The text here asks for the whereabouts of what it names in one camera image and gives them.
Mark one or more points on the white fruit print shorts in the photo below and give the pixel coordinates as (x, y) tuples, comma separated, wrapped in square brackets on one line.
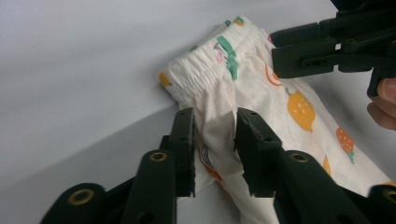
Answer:
[(258, 102)]

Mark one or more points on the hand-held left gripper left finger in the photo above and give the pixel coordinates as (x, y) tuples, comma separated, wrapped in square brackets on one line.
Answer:
[(183, 152)]

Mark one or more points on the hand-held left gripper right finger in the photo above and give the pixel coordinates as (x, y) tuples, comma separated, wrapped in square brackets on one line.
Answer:
[(257, 155)]

